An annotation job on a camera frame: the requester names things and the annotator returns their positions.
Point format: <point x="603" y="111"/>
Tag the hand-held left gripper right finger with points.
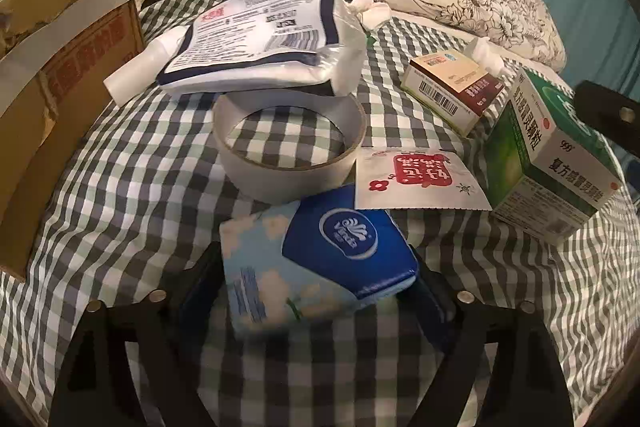
<point x="432" y="307"/>

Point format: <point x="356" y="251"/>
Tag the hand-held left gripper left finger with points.
<point x="192" y="302"/>

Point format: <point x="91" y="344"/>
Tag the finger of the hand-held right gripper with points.
<point x="610" y="107"/>

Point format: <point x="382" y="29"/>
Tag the green medicine box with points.
<point x="525" y="157"/>

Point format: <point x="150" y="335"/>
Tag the blue tissue pack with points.
<point x="325" y="257"/>

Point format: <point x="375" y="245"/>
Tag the red and white sachet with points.
<point x="425" y="177"/>

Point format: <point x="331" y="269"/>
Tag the white tape roll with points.
<point x="250" y="177"/>

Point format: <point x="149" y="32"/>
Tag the red and cream medicine box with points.
<point x="450" y="82"/>

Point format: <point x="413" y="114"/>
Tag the brown cardboard box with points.
<point x="60" y="107"/>

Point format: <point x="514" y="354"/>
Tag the white tube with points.
<point x="130" y="74"/>

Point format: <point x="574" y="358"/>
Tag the clear plastic labelled package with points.
<point x="260" y="32"/>

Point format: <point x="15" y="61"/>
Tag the green checked cloth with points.
<point x="125" y="187"/>

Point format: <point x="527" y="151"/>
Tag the green plastic toy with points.
<point x="369" y="40"/>

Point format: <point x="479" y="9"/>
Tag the beige crumpled tissue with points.
<point x="372" y="12"/>

